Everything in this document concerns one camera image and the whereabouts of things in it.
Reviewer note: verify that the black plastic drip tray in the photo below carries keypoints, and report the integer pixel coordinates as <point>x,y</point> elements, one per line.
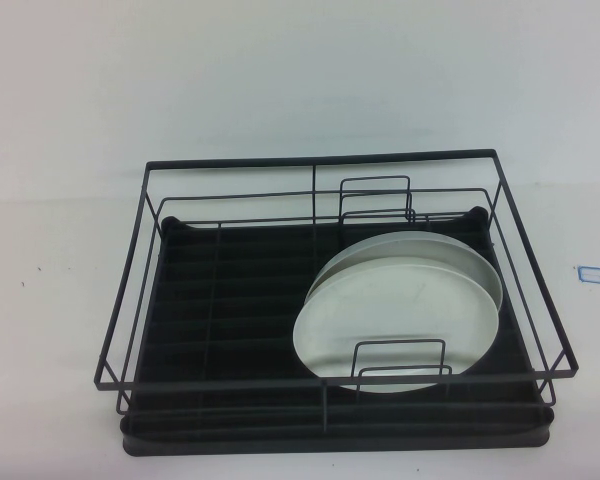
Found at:
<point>230,280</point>

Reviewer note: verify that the blue outlined table sticker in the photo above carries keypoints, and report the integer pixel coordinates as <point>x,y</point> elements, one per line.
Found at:
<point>595,275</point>

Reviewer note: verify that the stained white round plate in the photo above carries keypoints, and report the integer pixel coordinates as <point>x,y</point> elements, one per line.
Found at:
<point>430,250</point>

